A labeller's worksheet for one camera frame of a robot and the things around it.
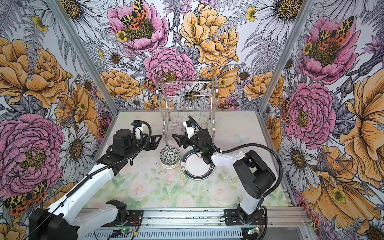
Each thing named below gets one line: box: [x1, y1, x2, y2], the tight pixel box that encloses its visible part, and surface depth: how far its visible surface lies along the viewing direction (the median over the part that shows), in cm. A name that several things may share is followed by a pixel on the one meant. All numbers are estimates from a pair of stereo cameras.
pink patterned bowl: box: [159, 146, 181, 166], surface depth 91 cm
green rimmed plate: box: [181, 149, 215, 181], surface depth 91 cm
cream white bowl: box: [160, 159, 181, 170], surface depth 87 cm
